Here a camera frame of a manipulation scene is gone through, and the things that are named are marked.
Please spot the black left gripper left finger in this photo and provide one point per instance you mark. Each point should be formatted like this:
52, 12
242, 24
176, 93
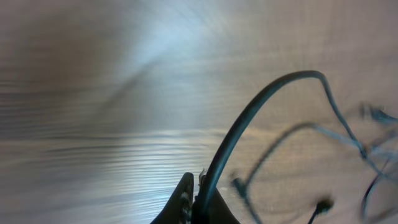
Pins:
178, 209

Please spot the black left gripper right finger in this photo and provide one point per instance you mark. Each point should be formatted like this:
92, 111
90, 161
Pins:
218, 212

